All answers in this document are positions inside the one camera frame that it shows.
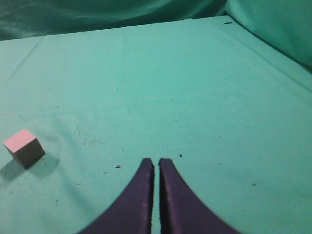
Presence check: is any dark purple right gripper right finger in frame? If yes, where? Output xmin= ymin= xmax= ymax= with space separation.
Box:
xmin=158 ymin=158 xmax=239 ymax=234

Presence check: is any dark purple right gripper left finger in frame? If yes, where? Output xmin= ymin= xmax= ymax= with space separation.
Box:
xmin=80 ymin=158 xmax=155 ymax=234

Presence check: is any pink cube block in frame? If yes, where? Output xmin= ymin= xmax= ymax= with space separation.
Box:
xmin=3 ymin=129 xmax=45 ymax=169

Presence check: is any green table cloth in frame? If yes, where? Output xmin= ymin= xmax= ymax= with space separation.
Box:
xmin=0 ymin=16 xmax=312 ymax=234

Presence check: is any green backdrop cloth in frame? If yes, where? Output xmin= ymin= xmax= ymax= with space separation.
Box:
xmin=0 ymin=0 xmax=312 ymax=67

